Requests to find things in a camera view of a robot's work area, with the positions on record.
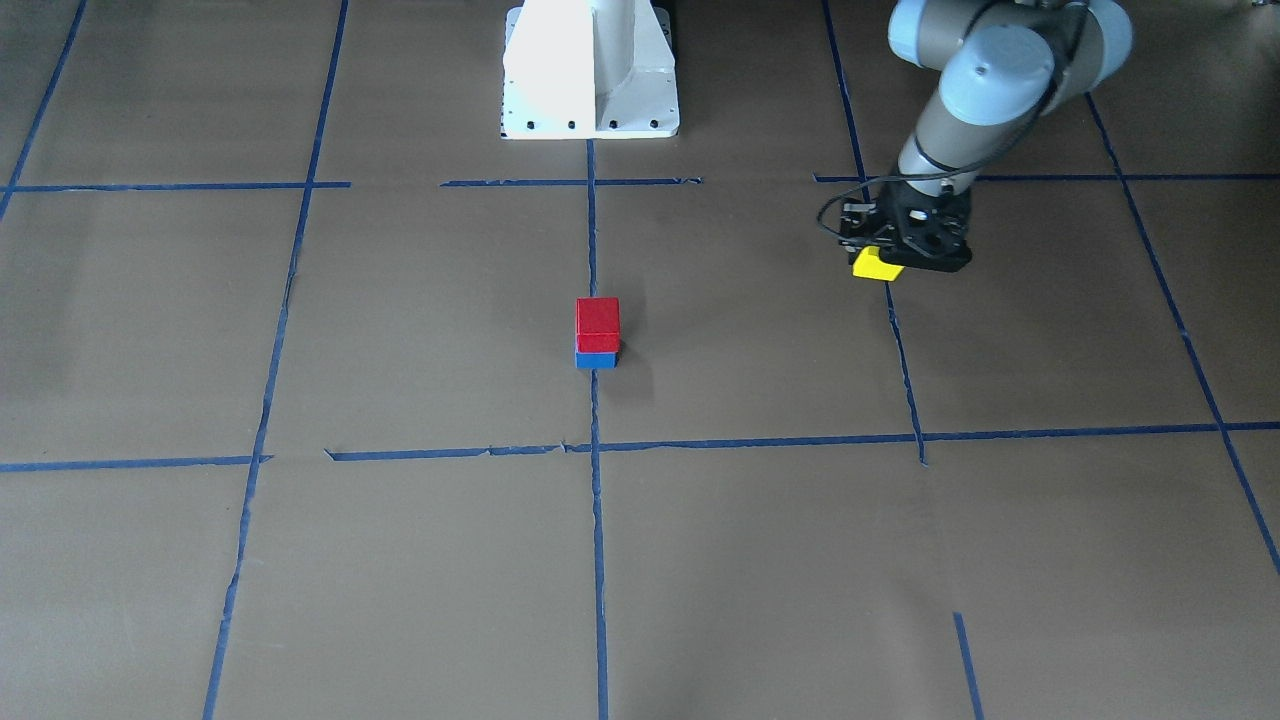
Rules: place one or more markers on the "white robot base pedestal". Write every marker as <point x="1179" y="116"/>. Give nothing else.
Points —
<point x="589" y="70"/>

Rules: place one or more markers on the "blue wooden cube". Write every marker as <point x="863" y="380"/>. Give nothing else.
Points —
<point x="596" y="354"/>

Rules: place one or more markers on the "yellow wooden cube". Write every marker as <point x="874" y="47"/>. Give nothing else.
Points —
<point x="868" y="264"/>

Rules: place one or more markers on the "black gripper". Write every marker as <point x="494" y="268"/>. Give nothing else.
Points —
<point x="855" y="222"/>

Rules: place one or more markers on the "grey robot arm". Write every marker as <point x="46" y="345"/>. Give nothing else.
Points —
<point x="1002" y="65"/>

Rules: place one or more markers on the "red wooden cube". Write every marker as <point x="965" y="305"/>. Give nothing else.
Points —
<point x="597" y="325"/>

